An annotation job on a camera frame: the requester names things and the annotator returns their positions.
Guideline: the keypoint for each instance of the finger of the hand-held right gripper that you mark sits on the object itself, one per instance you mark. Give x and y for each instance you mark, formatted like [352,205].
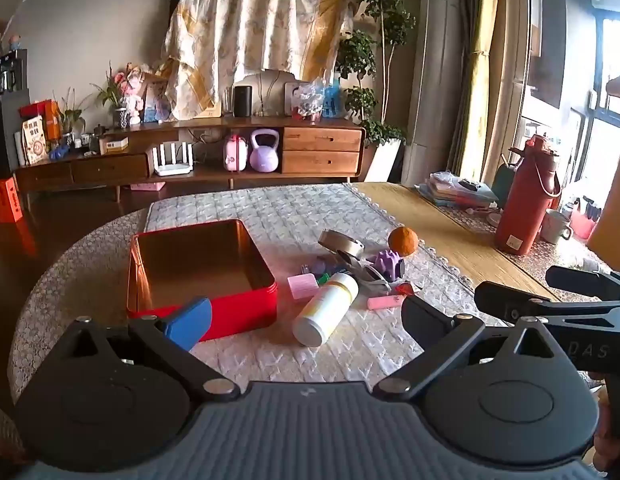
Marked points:
[509,304]
[584,280]

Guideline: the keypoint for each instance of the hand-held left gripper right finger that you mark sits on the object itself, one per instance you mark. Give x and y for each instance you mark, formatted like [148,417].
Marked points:
[425,322]

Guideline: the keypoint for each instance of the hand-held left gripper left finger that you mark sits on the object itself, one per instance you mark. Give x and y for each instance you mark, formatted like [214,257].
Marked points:
[190,319]

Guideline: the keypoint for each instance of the red tin box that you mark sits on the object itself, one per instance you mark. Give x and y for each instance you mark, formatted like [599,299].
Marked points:
[200,260]

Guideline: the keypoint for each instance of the purple spiky massage ball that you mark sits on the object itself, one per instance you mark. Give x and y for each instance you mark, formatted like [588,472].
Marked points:
[388,262]

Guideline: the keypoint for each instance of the white frame sunglasses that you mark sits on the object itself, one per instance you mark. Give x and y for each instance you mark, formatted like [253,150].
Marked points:
[365,272]

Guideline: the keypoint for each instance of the orange fruit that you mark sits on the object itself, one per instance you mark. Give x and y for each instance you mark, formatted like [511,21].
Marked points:
[403,241]

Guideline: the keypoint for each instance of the white bottle with yellow label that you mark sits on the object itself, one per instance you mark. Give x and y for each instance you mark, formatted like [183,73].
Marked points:
[322,310]

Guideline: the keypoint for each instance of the round silver metal jar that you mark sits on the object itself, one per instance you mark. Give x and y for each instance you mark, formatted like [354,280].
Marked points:
[342,242]

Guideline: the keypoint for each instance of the pink ribbed box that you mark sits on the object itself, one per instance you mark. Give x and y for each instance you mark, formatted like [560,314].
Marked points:
[302,286]

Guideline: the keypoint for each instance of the person's right hand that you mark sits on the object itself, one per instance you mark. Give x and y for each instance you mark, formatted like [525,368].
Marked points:
[602,452]

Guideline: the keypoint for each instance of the patterned lace placemat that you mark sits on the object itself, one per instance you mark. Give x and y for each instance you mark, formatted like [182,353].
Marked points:
[564,260]

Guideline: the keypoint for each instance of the red wrapper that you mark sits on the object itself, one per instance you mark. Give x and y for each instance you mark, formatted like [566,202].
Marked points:
[407,288]

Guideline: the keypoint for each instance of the pink lighter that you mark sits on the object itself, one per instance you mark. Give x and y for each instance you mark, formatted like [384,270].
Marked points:
[384,302]

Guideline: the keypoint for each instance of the pink basket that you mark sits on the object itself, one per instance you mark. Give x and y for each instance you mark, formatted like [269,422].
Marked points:
[582,225]

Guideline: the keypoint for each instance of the white mug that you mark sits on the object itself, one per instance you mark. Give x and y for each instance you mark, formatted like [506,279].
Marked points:
[554,227]

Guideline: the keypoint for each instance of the bamboo table mat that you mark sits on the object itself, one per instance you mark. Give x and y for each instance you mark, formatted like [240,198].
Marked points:
[439,232]

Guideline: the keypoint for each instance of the red thermos bottle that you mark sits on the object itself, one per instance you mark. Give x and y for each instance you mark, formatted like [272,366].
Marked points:
[524,200]

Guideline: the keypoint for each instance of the dark bottle with green cap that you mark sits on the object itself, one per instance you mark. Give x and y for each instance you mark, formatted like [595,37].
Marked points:
[324,277]

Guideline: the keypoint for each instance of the small purple block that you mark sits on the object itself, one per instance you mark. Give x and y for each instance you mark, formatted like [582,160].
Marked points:
[322,264]

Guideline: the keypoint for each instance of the stack of books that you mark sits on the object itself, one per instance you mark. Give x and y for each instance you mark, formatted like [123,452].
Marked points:
[454,190]

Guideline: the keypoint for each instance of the white router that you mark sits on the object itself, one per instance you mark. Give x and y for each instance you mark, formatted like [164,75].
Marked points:
[174,162]

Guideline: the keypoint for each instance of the pink mini suitcase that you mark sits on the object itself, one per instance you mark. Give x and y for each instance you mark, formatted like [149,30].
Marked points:
[236,154]

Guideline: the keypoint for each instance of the purple kettlebell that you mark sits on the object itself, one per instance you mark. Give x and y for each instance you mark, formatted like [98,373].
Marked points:
[265,155]

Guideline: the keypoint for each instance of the cream cardboard box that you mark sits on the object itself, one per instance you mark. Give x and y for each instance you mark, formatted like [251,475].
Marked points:
[114,145]

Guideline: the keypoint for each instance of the wooden tv cabinet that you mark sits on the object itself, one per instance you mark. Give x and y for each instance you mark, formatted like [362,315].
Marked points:
[320,152]

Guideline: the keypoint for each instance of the blue toy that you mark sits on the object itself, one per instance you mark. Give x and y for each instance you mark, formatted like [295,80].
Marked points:
[60,152]

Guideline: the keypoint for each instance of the orange gift bag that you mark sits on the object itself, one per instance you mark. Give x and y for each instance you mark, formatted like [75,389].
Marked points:
[5,200]

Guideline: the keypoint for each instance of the black speaker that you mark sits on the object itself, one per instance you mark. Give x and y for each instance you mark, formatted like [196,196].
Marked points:
[243,101]

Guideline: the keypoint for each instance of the pink doll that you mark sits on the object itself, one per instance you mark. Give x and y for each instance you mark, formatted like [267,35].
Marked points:
[134,92]

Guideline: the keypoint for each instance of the printed snack bag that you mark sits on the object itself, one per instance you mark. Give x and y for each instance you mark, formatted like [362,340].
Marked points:
[35,141]

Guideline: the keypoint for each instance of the plant in striped pot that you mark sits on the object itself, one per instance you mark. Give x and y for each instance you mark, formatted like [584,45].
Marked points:
[115,95]

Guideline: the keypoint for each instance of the small green plant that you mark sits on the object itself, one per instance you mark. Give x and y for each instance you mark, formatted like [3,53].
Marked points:
[70,115]

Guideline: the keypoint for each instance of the beige curtain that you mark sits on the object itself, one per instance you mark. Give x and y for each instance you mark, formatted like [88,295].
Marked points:
[494,60]

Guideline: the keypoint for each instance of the white decorative panel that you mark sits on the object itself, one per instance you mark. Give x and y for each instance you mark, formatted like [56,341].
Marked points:
[270,92]

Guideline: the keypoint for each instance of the white standing air conditioner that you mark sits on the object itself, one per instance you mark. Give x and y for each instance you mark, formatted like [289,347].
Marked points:
[439,70]

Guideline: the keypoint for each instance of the red orange box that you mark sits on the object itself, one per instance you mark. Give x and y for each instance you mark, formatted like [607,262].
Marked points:
[42,115]

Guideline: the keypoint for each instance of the clear plastic bag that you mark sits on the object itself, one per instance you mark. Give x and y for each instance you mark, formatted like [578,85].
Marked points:
[310,97]

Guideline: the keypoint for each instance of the black cabinet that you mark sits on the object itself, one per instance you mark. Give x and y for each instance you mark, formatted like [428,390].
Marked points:
[5,135]

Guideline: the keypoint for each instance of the draped floral cloth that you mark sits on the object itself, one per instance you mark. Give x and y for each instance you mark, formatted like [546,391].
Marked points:
[250,20]

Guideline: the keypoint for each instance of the black coffee machine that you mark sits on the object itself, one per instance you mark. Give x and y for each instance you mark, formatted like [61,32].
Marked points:
[7,72]

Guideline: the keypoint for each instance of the potted green tree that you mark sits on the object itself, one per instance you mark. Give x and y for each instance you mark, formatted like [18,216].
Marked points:
[384,15]

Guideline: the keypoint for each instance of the white picture frame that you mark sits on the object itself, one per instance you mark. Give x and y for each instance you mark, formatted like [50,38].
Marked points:
[292,97]

